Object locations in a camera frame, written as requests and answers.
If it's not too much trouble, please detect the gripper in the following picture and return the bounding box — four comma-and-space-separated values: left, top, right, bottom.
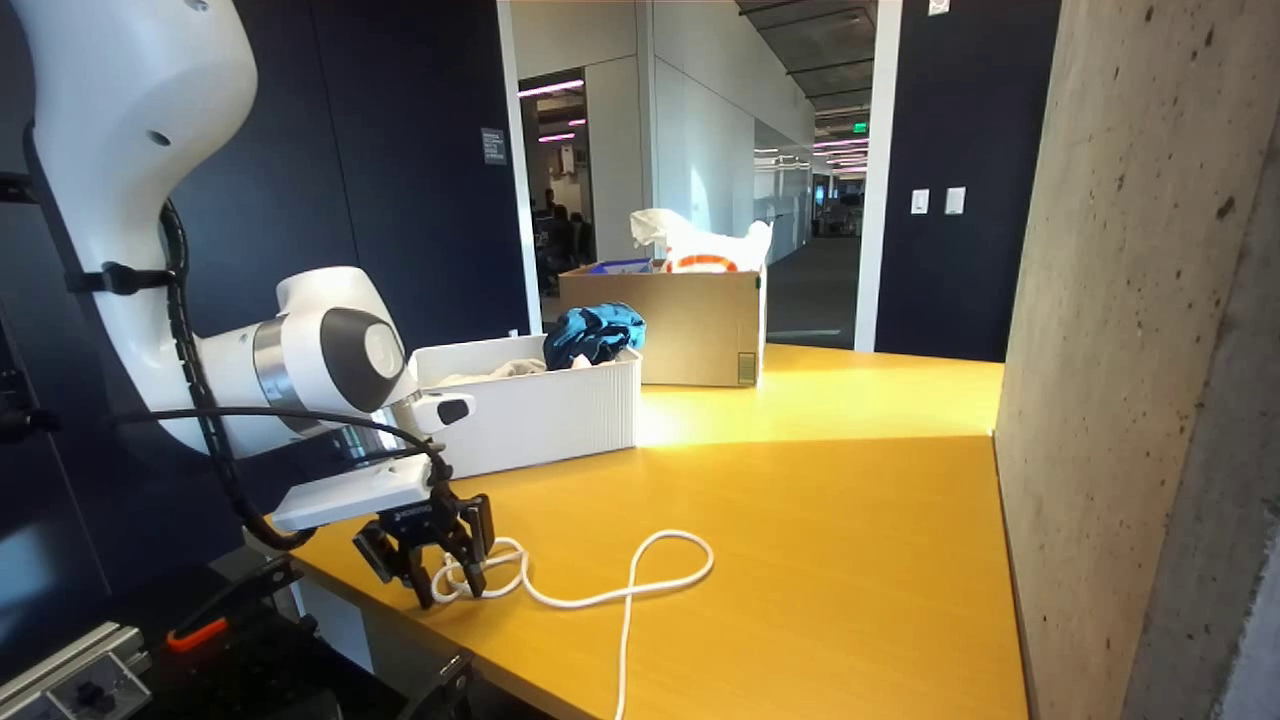
351, 492, 497, 610

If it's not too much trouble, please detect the blue cloth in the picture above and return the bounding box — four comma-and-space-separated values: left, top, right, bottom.
542, 302, 648, 372

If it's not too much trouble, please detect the white plastic bag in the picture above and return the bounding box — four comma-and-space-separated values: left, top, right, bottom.
629, 207, 775, 275

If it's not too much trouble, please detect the beige cloth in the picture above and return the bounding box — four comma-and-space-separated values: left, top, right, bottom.
436, 357, 550, 390

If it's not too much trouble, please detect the white plastic bin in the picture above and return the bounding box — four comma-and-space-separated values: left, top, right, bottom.
409, 334, 643, 480

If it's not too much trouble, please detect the black clamp with orange handle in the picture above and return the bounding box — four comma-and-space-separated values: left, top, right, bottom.
163, 555, 304, 655

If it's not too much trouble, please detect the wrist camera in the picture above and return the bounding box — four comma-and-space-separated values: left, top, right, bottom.
271, 454, 438, 533

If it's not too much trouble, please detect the white shoelace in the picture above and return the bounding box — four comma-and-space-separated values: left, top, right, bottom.
430, 529, 716, 720

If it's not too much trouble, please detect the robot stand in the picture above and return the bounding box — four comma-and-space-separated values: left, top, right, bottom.
0, 545, 476, 720

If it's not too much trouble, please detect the cardboard box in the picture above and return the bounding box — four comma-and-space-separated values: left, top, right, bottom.
557, 260, 769, 390

